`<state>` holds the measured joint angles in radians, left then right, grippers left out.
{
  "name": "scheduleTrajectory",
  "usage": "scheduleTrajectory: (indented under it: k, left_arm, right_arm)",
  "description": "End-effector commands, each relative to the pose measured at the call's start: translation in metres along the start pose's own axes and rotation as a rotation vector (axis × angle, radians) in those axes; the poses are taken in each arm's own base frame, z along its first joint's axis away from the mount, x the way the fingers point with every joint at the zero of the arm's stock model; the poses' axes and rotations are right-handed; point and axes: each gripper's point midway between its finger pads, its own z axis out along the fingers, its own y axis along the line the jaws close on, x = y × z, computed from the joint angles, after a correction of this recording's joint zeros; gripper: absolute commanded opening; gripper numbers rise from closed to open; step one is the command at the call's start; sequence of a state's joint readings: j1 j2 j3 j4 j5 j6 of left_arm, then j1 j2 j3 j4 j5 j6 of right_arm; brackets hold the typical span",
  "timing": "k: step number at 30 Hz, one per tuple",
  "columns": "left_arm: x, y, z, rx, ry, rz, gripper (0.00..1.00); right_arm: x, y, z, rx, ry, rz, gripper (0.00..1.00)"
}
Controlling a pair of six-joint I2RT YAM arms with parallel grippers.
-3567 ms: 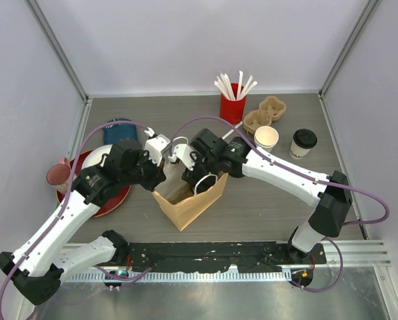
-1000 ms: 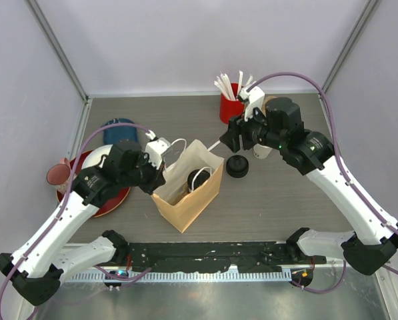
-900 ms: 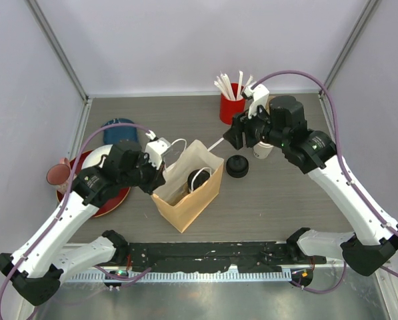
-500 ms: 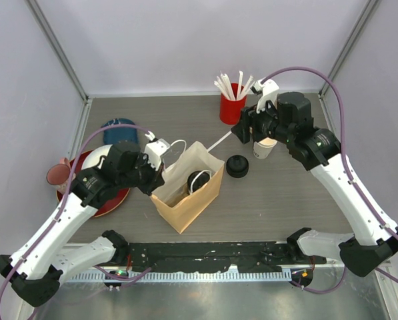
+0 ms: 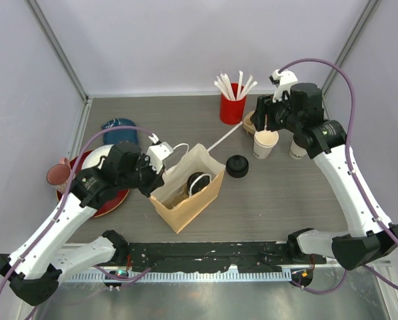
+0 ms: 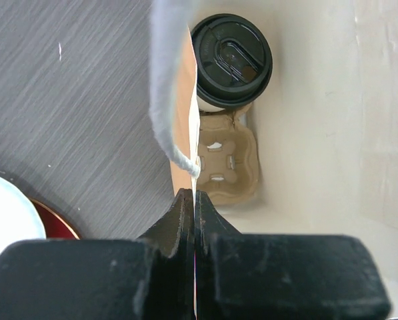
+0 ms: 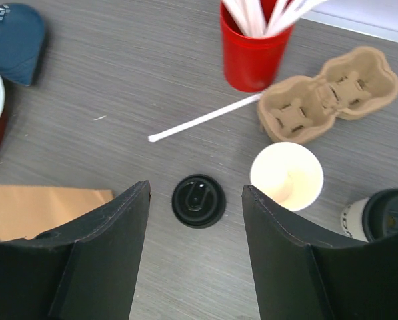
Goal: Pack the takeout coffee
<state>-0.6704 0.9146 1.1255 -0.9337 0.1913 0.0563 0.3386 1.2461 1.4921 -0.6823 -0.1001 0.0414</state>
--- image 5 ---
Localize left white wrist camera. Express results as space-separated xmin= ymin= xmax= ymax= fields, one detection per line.
xmin=146 ymin=133 xmax=173 ymax=173

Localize stack of black cup lids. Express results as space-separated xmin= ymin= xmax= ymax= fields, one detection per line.
xmin=226 ymin=155 xmax=249 ymax=179

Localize remaining cardboard carrier stack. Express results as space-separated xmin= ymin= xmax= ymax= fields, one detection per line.
xmin=243 ymin=111 xmax=256 ymax=135

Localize pink plastic cup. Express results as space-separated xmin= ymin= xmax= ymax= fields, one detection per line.
xmin=46 ymin=157 xmax=72 ymax=194

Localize blue cloth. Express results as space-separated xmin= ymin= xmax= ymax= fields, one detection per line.
xmin=101 ymin=118 xmax=139 ymax=145

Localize white wrapped straws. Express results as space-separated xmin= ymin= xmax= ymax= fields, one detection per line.
xmin=213 ymin=70 xmax=258 ymax=101

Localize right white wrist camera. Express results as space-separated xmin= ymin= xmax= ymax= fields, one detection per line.
xmin=269 ymin=69 xmax=298 ymax=103

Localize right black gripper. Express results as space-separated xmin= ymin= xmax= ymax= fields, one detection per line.
xmin=251 ymin=89 xmax=303 ymax=133

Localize red round plate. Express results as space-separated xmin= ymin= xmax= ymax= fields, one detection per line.
xmin=70 ymin=149 xmax=129 ymax=218

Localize red straw holder cup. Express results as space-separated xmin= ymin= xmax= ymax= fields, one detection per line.
xmin=219 ymin=94 xmax=247 ymax=125

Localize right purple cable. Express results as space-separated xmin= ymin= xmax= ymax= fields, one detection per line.
xmin=278 ymin=58 xmax=398 ymax=294

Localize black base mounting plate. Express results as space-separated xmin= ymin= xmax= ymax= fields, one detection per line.
xmin=89 ymin=240 xmax=328 ymax=275

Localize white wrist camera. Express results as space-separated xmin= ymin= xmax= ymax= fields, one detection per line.
xmin=269 ymin=69 xmax=298 ymax=103
xmin=146 ymin=133 xmax=173 ymax=173

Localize stack of white paper cups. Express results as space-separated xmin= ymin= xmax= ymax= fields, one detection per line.
xmin=253 ymin=130 xmax=279 ymax=159

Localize white paper plate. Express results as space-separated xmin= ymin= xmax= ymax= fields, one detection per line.
xmin=81 ymin=145 xmax=112 ymax=169

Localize purple cable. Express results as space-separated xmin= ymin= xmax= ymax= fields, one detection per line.
xmin=0 ymin=125 xmax=158 ymax=320
xmin=278 ymin=58 xmax=398 ymax=294

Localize brown cardboard cup carrier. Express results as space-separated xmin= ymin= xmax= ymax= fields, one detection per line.
xmin=162 ymin=188 xmax=189 ymax=209

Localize white straw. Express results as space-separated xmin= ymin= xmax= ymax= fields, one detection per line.
xmin=207 ymin=121 xmax=243 ymax=152

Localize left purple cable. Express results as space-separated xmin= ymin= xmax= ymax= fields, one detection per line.
xmin=0 ymin=125 xmax=158 ymax=320

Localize brown paper bag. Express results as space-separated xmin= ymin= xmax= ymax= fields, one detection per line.
xmin=149 ymin=143 xmax=225 ymax=233

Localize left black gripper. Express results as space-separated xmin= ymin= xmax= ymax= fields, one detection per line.
xmin=118 ymin=153 xmax=166 ymax=197

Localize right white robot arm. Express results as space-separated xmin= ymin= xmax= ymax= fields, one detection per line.
xmin=251 ymin=80 xmax=398 ymax=271

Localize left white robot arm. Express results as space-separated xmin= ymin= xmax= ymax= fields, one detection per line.
xmin=0 ymin=142 xmax=173 ymax=307

